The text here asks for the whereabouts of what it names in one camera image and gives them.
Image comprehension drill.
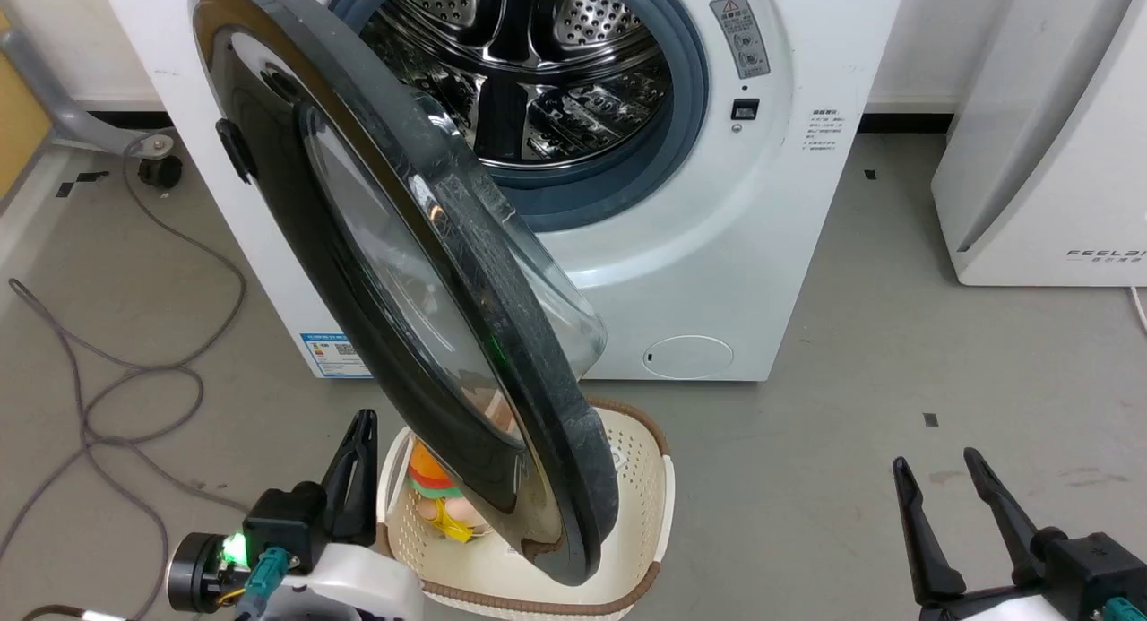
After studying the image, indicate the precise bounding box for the grey warning label sticker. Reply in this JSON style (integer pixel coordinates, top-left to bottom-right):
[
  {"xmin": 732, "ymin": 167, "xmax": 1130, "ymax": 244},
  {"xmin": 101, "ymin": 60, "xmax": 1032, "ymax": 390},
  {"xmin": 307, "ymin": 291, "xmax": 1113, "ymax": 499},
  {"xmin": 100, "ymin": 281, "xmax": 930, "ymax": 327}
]
[{"xmin": 710, "ymin": 0, "xmax": 772, "ymax": 80}]

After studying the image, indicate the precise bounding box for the grey-blue rubber door gasket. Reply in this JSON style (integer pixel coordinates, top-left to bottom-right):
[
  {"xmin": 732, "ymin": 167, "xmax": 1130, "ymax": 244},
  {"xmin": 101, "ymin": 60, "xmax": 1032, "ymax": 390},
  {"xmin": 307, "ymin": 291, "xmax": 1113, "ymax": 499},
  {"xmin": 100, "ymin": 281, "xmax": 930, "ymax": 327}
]
[{"xmin": 327, "ymin": 0, "xmax": 711, "ymax": 234}]

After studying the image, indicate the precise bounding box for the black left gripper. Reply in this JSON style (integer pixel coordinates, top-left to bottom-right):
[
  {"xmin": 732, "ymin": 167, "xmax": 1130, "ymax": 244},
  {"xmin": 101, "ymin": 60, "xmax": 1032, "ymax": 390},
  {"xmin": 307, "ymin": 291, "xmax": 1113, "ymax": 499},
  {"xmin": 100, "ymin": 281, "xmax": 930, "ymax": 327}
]
[{"xmin": 243, "ymin": 410, "xmax": 379, "ymax": 574}]

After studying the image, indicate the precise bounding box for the cream perforated laundry basket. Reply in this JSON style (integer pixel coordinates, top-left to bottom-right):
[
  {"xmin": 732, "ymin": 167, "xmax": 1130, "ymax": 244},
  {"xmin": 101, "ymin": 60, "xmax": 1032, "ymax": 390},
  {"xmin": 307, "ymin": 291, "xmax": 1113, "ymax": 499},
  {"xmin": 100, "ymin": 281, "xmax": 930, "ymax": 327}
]
[{"xmin": 376, "ymin": 397, "xmax": 676, "ymax": 618}]

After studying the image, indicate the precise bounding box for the white appliance with grey lettering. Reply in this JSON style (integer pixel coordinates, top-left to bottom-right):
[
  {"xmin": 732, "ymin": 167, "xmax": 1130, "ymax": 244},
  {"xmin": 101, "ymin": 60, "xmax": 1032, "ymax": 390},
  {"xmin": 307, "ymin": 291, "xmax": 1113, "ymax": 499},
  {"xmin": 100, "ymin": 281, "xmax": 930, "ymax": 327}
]
[{"xmin": 930, "ymin": 0, "xmax": 1147, "ymax": 288}]

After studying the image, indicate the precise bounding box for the round white filter cover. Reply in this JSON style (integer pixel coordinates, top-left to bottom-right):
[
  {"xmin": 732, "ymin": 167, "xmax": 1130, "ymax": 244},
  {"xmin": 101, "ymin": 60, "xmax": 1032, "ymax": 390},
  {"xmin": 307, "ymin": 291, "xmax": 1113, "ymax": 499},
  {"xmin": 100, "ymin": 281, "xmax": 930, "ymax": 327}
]
[{"xmin": 643, "ymin": 335, "xmax": 734, "ymax": 380}]

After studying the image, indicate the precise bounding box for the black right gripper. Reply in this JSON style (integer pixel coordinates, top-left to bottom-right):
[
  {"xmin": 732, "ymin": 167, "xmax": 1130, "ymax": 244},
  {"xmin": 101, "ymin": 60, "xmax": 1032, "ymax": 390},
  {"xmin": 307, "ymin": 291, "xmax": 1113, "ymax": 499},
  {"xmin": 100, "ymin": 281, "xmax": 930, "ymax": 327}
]
[{"xmin": 893, "ymin": 448, "xmax": 1147, "ymax": 621}]

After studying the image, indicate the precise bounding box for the grey chair base with caster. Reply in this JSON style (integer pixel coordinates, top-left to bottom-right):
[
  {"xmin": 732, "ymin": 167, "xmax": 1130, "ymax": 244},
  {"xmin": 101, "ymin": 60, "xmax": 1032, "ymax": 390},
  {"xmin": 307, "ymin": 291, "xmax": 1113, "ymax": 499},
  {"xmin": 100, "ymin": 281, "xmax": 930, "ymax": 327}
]
[{"xmin": 0, "ymin": 28, "xmax": 177, "ymax": 156}]

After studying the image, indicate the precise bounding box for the white front-load washing machine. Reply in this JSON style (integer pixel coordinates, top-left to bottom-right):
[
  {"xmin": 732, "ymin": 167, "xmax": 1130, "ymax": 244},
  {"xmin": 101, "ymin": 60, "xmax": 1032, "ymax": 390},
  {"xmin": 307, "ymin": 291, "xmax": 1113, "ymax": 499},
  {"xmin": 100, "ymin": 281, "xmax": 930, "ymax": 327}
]
[{"xmin": 94, "ymin": 0, "xmax": 910, "ymax": 382}]

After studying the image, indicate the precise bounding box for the blue energy label sticker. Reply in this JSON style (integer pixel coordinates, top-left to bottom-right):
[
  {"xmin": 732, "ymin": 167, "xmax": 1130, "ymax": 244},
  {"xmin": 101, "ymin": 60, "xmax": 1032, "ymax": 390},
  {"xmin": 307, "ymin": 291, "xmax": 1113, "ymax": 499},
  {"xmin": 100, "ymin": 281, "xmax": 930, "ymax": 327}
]
[{"xmin": 300, "ymin": 332, "xmax": 373, "ymax": 378}]

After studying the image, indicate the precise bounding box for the perforated steel washer drum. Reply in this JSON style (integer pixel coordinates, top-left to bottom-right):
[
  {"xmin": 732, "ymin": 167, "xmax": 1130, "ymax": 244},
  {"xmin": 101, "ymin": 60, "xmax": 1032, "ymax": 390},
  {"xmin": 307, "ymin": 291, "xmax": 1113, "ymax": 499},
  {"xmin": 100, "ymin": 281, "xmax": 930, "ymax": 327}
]
[{"xmin": 358, "ymin": 0, "xmax": 673, "ymax": 165}]

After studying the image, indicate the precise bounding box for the grey floor cable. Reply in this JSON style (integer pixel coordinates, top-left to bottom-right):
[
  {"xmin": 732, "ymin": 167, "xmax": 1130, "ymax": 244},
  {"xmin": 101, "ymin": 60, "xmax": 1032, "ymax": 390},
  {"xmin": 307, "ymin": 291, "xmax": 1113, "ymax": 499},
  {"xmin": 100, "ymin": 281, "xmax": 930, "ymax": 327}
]
[{"xmin": 0, "ymin": 133, "xmax": 247, "ymax": 621}]

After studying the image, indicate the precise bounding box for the colourful toy doll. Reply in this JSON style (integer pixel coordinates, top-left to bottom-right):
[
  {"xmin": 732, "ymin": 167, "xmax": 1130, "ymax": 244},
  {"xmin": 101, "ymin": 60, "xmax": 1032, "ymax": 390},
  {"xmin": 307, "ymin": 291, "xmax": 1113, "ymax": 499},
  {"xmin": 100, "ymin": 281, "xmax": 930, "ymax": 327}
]
[{"xmin": 405, "ymin": 437, "xmax": 494, "ymax": 543}]

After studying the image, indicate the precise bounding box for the yellow wooden panel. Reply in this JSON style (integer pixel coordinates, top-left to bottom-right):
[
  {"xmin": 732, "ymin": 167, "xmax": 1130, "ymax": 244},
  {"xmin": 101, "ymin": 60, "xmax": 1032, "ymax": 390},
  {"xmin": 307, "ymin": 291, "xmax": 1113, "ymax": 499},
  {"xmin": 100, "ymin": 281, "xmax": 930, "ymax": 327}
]
[{"xmin": 0, "ymin": 12, "xmax": 53, "ymax": 201}]

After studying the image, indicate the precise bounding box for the black caster wheel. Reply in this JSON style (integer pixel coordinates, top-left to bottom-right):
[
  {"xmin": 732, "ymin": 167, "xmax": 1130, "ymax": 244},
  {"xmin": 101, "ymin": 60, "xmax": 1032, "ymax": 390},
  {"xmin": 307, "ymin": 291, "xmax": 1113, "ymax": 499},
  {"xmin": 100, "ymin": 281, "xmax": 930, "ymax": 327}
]
[{"xmin": 138, "ymin": 153, "xmax": 184, "ymax": 190}]

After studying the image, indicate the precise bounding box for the black round glass washer door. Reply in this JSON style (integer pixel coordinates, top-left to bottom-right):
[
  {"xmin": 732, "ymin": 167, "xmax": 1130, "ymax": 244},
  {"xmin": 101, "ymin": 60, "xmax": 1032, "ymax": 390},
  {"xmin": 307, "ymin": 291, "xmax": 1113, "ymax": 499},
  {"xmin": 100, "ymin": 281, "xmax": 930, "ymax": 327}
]
[{"xmin": 188, "ymin": 0, "xmax": 621, "ymax": 588}]

